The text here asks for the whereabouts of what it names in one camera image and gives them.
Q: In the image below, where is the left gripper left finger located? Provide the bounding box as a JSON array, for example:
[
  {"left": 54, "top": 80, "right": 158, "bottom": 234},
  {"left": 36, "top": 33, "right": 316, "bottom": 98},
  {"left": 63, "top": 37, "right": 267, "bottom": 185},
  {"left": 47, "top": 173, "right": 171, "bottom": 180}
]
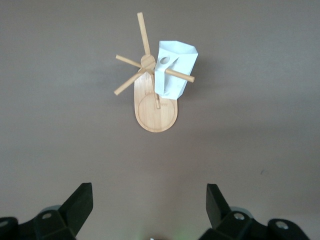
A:
[{"left": 0, "top": 182, "right": 94, "bottom": 240}]

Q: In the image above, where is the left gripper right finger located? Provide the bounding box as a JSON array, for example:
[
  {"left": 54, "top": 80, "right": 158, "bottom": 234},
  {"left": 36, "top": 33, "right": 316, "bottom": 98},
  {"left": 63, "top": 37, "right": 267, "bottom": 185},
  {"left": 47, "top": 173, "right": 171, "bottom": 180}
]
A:
[{"left": 199, "top": 183, "right": 311, "bottom": 240}]

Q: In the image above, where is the white faceted cup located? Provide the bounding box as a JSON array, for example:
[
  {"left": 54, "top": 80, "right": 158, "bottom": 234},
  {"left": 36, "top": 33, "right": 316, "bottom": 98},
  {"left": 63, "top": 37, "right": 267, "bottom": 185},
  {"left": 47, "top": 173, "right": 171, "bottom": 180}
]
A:
[{"left": 153, "top": 40, "right": 200, "bottom": 100}]

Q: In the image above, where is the wooden cup rack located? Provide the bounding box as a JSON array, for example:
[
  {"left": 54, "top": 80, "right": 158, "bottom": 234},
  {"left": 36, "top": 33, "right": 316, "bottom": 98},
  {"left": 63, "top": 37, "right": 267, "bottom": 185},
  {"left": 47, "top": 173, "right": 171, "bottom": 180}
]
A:
[{"left": 114, "top": 11, "right": 195, "bottom": 133}]

